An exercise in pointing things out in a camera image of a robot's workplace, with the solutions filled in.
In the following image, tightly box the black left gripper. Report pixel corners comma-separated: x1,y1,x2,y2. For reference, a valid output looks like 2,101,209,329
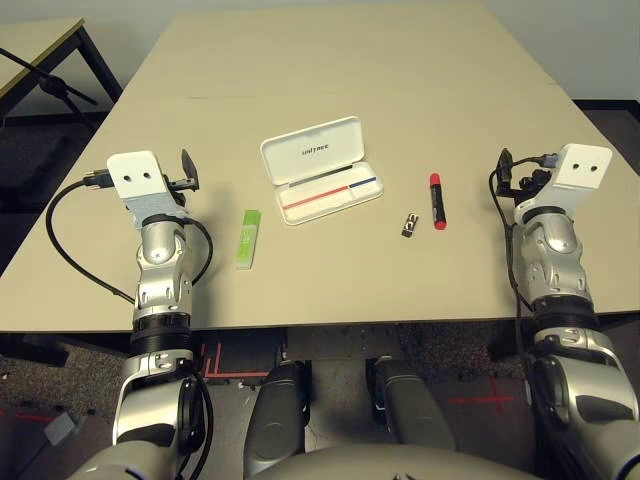
163,148,201,205

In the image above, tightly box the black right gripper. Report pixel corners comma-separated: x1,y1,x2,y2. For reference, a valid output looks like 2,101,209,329
496,147,551,201

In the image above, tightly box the red black marker pen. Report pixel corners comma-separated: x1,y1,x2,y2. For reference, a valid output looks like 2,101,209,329
428,172,449,232

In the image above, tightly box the green highlighter marker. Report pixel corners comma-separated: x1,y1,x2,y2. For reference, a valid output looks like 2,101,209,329
235,209,263,271

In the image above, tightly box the white plastic pencil case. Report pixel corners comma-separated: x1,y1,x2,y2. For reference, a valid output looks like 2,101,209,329
259,115,385,226

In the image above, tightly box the black tripod stand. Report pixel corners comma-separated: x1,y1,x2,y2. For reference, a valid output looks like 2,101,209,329
0,47,99,114

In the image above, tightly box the grey robot right leg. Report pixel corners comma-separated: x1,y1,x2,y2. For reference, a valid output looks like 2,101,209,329
372,355,456,451

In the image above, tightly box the grey robot leg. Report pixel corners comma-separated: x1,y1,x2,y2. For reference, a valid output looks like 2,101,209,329
242,362,309,479
372,355,456,451

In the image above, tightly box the grey robot left leg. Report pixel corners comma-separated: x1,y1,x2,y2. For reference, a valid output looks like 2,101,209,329
242,362,309,479

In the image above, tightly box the grey block on floor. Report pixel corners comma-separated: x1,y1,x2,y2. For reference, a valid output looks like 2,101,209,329
43,412,84,444

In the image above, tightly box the grey robot torso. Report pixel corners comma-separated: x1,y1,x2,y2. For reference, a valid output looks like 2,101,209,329
244,442,546,480

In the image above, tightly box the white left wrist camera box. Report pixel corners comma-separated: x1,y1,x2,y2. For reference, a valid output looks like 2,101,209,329
106,150,189,231

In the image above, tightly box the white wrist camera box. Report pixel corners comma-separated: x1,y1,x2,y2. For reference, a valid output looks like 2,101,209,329
106,150,189,231
514,143,614,221

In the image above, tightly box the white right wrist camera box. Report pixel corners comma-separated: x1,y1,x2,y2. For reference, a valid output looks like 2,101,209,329
514,143,614,221

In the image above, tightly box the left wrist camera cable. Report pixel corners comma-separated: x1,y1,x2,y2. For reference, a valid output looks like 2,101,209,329
45,167,215,306

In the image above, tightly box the side table with black frame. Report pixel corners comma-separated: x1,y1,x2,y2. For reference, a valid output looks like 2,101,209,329
0,17,124,126

